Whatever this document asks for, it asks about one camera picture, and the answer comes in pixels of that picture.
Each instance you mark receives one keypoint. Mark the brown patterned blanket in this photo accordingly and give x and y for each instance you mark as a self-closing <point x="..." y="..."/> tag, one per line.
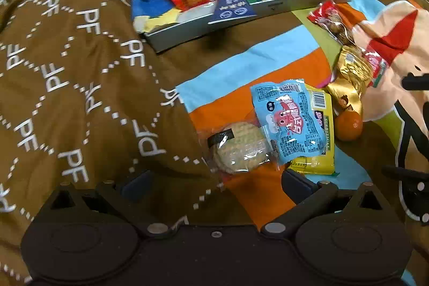
<point x="67" y="71"/>

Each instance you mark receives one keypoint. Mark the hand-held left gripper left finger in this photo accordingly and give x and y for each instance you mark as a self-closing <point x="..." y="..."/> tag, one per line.
<point x="137" y="187"/>

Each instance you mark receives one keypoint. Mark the quail egg packet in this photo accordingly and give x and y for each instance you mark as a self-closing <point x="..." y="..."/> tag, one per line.
<point x="335" y="28"/>

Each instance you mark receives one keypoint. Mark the orange mandarin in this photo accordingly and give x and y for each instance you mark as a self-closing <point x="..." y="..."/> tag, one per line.
<point x="350" y="127"/>

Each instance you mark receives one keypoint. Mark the gold wrapper with brown figure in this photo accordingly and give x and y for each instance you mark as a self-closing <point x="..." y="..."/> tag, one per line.
<point x="345" y="95"/>

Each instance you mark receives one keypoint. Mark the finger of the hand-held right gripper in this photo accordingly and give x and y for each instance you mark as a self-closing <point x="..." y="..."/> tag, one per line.
<point x="417" y="82"/>
<point x="409" y="172"/>

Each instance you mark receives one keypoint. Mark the colourful cartoon blanket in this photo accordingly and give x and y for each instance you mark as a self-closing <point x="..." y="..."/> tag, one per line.
<point x="268" y="65"/>

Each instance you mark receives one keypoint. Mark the gold foil snack packet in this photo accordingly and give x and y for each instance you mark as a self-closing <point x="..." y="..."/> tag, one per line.
<point x="352" y="68"/>

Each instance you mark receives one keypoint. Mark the round biscuit packet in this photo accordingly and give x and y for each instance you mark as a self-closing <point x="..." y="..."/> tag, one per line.
<point x="238" y="145"/>

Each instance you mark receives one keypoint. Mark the light blue snack packet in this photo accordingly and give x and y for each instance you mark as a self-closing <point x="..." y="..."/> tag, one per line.
<point x="288" y="118"/>

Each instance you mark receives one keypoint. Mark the navy snack packet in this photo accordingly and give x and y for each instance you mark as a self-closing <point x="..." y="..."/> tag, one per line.
<point x="231" y="6"/>

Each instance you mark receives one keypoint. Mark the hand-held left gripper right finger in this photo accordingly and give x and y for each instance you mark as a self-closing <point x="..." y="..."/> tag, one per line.
<point x="296" y="185"/>

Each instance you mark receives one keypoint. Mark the yellow snack packet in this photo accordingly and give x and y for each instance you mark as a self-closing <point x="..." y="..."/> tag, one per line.
<point x="321" y="145"/>

